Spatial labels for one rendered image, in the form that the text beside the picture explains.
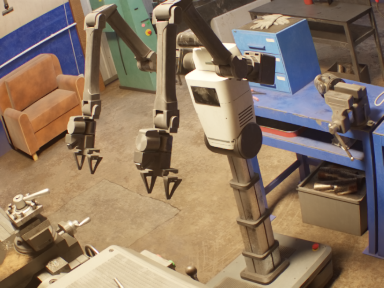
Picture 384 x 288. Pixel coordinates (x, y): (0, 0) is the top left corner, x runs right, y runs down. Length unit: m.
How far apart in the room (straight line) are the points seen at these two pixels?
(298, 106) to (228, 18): 3.60
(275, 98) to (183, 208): 1.27
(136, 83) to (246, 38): 3.33
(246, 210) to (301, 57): 1.10
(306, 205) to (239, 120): 1.31
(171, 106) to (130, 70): 4.63
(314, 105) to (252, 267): 0.94
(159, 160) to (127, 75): 4.75
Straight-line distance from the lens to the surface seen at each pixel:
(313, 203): 3.59
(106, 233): 4.28
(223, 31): 6.66
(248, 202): 2.69
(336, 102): 2.72
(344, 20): 4.85
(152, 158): 1.97
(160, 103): 1.98
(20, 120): 5.77
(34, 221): 2.45
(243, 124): 2.49
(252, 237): 2.81
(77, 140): 2.32
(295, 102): 3.27
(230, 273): 3.09
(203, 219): 4.08
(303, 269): 2.97
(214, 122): 2.49
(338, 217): 3.52
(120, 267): 1.52
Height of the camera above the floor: 2.20
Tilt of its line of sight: 26 degrees down
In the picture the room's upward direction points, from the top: 17 degrees counter-clockwise
